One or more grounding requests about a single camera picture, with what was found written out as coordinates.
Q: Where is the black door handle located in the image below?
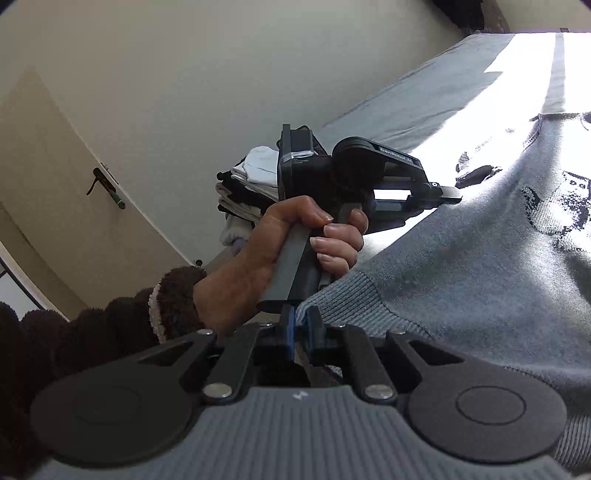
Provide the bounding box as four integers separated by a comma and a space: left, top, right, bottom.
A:
86, 167, 126, 210

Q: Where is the person's left hand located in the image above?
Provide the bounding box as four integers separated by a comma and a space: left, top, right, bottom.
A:
193, 195, 370, 336

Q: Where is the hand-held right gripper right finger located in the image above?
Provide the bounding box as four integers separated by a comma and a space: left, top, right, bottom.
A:
305, 305, 467, 402

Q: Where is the grey knit sweater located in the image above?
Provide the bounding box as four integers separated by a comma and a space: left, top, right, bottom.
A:
295, 111, 591, 476

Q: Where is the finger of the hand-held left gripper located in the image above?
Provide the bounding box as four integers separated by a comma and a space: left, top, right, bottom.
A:
418, 183, 463, 208

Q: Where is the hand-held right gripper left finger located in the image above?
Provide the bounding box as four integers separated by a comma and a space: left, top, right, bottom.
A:
136, 305, 296, 404

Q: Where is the stack of folded clothes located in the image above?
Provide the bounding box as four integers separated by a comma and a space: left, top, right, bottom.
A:
216, 147, 282, 256

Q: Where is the beige door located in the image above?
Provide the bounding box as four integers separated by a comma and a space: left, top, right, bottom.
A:
0, 65, 204, 319

